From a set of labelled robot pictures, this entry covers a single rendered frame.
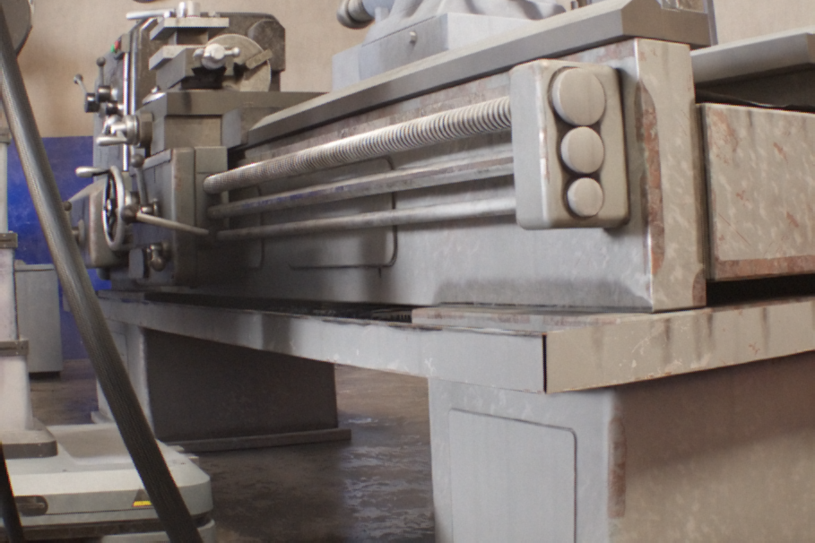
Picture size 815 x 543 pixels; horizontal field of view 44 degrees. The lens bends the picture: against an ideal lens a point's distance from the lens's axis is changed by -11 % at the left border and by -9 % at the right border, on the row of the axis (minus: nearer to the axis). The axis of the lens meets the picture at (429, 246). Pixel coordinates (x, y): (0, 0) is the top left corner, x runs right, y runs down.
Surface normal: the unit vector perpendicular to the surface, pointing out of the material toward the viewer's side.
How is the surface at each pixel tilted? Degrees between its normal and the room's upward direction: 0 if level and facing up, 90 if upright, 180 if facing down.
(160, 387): 90
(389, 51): 90
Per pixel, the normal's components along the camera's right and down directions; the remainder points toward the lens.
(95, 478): 0.30, -0.72
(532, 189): -0.88, 0.04
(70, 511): 0.47, -0.03
